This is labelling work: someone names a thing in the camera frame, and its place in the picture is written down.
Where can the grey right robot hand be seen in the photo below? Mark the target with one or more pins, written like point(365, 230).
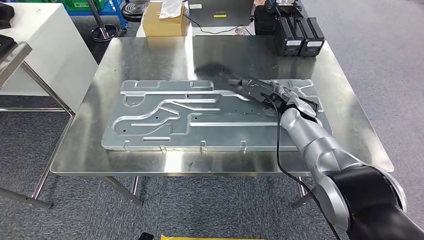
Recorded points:
point(285, 91)

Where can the black plastic plate part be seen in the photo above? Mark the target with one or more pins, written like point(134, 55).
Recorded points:
point(215, 71)

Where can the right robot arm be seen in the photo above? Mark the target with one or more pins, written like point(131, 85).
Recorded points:
point(314, 139)

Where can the stainless steel workbench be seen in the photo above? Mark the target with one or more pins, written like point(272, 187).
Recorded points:
point(149, 56)

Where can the black battery box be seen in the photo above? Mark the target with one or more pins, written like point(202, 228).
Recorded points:
point(311, 36)
point(288, 36)

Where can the black device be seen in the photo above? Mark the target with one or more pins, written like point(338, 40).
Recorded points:
point(265, 20)

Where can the embossed sheet metal panel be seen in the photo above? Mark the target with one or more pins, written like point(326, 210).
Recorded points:
point(198, 132)

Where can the black case with yellow label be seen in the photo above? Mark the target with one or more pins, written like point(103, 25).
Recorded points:
point(220, 10)

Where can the brown cardboard box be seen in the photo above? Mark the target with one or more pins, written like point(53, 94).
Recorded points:
point(164, 24)

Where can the clear plastic bag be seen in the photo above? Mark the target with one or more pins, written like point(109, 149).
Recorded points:
point(170, 8)

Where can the yellow floor tape square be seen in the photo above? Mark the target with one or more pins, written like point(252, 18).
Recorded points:
point(212, 238)

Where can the black round base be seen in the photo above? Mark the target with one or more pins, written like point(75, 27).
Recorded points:
point(136, 10)

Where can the steel stanchion with black base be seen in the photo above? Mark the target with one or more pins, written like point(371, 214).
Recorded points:
point(104, 33)

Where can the small black floor object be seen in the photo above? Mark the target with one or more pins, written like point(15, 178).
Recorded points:
point(145, 236)

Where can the green plastic crate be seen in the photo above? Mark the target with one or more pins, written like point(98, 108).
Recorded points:
point(79, 3)

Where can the white cabinet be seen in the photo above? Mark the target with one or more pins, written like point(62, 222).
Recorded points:
point(49, 39)

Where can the black item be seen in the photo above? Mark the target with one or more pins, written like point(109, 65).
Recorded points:
point(6, 44)
point(5, 15)

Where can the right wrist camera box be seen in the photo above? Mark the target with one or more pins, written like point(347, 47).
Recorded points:
point(256, 89)

